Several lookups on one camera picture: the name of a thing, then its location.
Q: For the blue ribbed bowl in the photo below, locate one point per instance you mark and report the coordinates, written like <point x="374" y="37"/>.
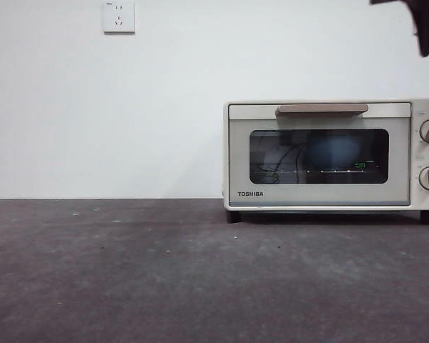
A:
<point x="330" y="150"/>

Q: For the cream Toshiba toaster oven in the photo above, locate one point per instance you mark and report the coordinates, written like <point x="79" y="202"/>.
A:
<point x="414" y="200"/>

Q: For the white wall socket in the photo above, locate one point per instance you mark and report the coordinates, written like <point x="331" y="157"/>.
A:
<point x="119" y="18"/>

